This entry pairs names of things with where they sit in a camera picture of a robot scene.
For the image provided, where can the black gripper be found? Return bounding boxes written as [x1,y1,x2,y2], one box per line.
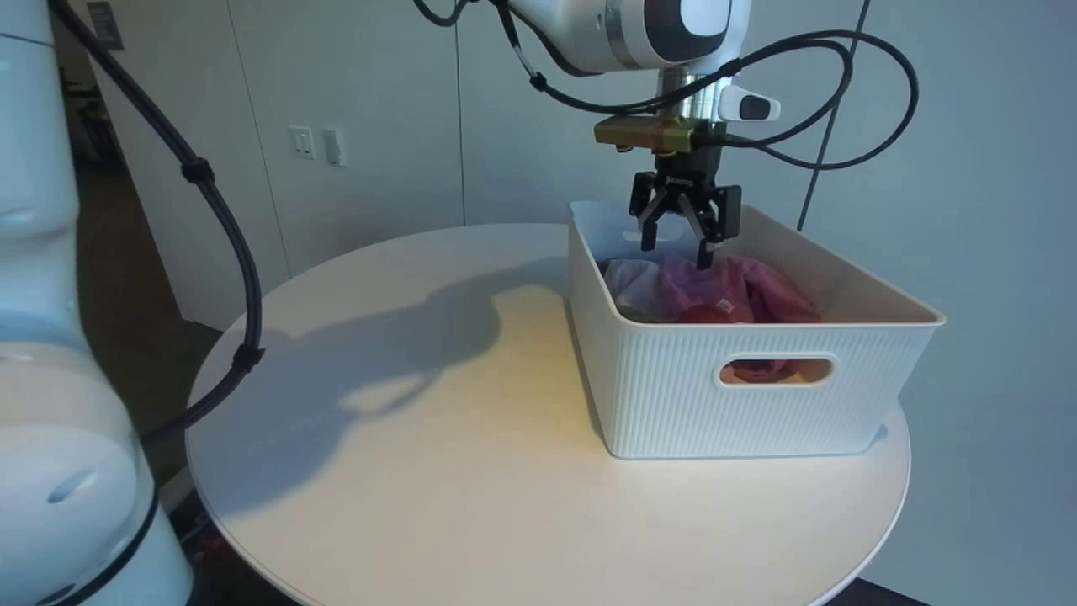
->
[624,148,748,274]

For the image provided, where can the purple cloth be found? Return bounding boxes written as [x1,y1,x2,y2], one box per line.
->
[651,252,824,328]

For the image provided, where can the white ribbed plastic basket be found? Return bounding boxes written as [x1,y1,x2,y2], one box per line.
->
[563,199,947,464]

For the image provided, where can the gold wrist camera bracket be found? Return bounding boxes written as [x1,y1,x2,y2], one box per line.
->
[587,111,733,157]

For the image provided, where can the short black cable loop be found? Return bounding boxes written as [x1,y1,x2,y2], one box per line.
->
[409,0,473,29]

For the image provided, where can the white wall outlet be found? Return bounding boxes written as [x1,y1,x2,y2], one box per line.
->
[287,123,318,163]
[318,126,351,169]

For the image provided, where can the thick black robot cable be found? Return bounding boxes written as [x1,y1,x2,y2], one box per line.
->
[42,0,268,449]

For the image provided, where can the small dark wall sign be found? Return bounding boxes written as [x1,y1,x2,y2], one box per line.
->
[79,0,128,53]

